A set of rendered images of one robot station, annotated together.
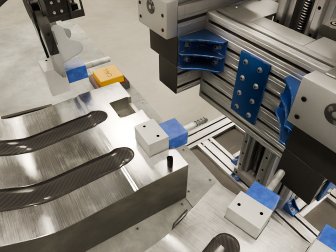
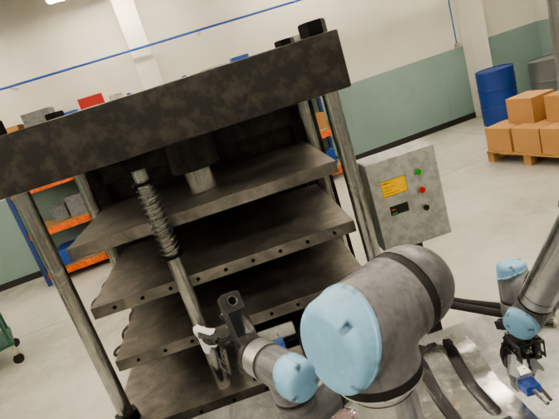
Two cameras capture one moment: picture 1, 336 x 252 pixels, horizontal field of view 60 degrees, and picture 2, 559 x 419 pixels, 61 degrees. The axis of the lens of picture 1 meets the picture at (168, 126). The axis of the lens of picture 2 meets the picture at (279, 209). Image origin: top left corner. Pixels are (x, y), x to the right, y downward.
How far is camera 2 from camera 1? 136 cm
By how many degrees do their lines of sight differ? 98
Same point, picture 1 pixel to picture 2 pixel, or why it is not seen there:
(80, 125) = (489, 405)
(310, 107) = not seen: outside the picture
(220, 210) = not seen: outside the picture
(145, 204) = not seen: outside the picture
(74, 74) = (521, 386)
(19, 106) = (548, 382)
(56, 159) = (459, 398)
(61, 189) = (441, 404)
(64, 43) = (512, 367)
